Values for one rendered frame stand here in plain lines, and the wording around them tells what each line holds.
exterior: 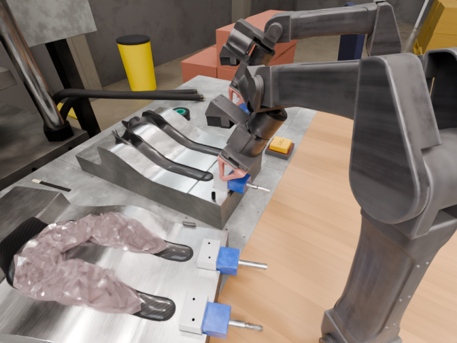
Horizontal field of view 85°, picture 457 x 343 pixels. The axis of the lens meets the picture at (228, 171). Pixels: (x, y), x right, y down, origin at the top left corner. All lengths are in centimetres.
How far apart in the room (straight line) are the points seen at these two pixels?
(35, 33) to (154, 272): 96
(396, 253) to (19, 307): 54
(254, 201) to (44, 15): 99
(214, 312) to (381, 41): 64
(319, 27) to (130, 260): 65
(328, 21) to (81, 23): 97
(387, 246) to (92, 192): 72
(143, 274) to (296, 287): 30
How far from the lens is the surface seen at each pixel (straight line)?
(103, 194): 80
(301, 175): 81
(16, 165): 109
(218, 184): 59
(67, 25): 128
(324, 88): 30
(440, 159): 23
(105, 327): 50
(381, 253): 28
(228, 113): 49
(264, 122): 45
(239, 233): 63
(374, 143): 22
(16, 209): 69
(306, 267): 61
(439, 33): 516
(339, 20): 71
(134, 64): 338
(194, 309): 46
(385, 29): 70
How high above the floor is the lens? 131
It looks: 40 degrees down
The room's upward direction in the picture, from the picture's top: straight up
